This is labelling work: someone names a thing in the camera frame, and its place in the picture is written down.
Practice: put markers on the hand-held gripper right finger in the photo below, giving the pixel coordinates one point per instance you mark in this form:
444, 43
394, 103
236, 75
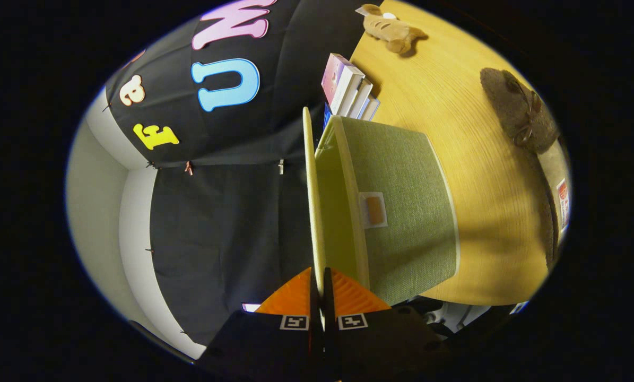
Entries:
380, 345

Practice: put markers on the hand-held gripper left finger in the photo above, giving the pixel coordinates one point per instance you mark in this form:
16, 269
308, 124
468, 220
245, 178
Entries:
263, 345

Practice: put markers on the green fabric storage box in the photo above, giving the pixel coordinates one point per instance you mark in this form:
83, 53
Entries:
401, 185

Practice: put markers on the brown fuzzy shoe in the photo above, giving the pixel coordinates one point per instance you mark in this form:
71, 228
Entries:
513, 106

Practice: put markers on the black backdrop cloth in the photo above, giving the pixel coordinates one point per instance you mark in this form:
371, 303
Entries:
216, 223

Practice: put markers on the white-edged book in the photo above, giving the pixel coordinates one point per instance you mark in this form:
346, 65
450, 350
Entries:
371, 109
360, 98

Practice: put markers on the pink cover book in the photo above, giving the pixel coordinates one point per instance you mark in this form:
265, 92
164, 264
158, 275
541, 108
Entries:
333, 77

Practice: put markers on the tan plush toy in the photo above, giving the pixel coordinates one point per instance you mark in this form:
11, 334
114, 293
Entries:
391, 29

